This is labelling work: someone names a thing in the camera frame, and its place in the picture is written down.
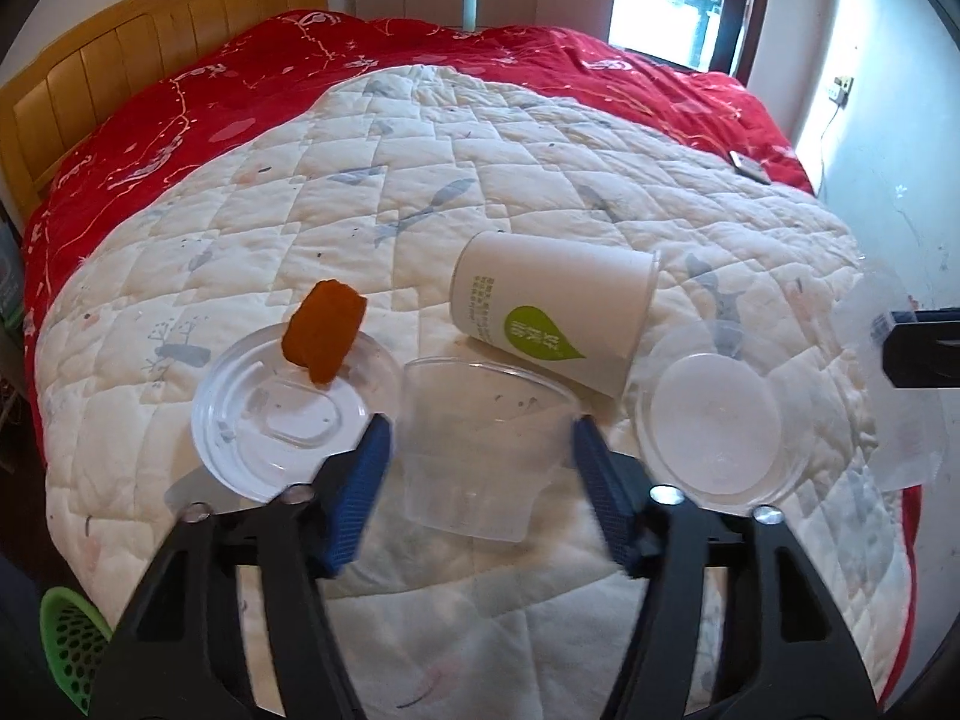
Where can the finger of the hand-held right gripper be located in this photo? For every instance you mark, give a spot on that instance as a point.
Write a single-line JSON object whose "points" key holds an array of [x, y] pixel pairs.
{"points": [[926, 349]]}

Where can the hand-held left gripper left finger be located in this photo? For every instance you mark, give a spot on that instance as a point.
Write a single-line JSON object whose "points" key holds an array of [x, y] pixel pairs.
{"points": [[356, 495]]}

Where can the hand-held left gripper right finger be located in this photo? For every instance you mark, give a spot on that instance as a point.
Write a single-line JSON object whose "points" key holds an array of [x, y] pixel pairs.
{"points": [[607, 499]]}

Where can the clear plastic packaging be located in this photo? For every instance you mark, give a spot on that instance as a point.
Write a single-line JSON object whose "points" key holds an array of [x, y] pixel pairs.
{"points": [[892, 427]]}

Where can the clear plastic cup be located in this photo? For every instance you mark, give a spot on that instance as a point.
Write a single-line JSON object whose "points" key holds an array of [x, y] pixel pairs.
{"points": [[480, 450]]}

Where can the green plastic waste basket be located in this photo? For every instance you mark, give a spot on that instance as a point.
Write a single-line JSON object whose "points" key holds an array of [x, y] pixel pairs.
{"points": [[71, 637]]}

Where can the frosted round lid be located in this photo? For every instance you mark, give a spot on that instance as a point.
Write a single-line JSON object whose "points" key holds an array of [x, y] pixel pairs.
{"points": [[712, 420]]}

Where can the clear round lid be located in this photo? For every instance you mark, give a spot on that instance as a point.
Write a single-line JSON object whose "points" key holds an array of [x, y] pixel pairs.
{"points": [[247, 420]]}

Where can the orange peel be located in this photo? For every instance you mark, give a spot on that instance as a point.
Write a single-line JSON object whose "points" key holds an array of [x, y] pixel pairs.
{"points": [[322, 330]]}

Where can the white cup with green leaf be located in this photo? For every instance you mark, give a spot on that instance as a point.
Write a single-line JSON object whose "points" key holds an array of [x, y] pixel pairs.
{"points": [[555, 292]]}

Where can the small grey device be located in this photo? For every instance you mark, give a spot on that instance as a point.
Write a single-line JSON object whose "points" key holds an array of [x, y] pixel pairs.
{"points": [[750, 167]]}

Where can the white quilted mat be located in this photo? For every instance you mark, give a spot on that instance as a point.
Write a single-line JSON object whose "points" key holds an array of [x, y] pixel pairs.
{"points": [[337, 187]]}

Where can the wooden bed headboard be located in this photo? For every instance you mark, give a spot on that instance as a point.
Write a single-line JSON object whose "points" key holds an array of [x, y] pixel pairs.
{"points": [[112, 60]]}

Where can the wall socket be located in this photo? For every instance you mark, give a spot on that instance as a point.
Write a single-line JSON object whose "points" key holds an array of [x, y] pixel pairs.
{"points": [[841, 87]]}

